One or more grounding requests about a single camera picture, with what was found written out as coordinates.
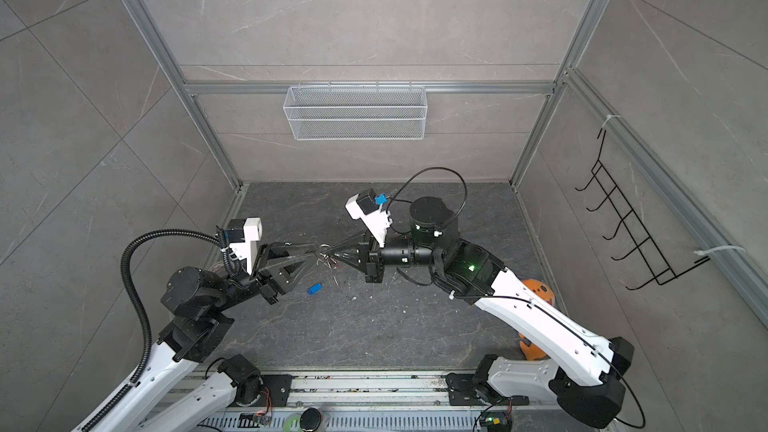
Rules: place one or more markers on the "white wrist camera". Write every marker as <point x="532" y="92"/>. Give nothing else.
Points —
<point x="241" y="237"/>
<point x="369" y="207"/>

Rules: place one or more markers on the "blue plastic key tag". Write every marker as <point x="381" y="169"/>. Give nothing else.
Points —
<point x="315" y="288"/>

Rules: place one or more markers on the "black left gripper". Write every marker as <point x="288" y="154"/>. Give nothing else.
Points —
<point x="269" y="269"/>

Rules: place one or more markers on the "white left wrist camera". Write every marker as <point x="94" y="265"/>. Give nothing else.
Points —
<point x="241" y="237"/>

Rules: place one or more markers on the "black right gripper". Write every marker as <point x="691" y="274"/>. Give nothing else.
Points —
<point x="371" y="258"/>

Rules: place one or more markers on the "white wire mesh basket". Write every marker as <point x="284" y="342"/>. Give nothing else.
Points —
<point x="363" y="112"/>

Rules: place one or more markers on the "black wire hook rack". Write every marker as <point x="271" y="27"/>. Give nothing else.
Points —
<point x="630" y="224"/>

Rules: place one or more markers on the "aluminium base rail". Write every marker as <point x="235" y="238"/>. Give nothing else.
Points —
<point x="367" y="400"/>

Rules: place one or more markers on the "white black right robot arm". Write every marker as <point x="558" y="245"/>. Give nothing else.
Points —
<point x="582" y="371"/>

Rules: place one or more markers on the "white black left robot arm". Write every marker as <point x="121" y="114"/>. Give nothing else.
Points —
<point x="198" y="300"/>

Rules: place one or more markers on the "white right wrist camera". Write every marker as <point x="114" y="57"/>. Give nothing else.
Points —
<point x="369" y="207"/>

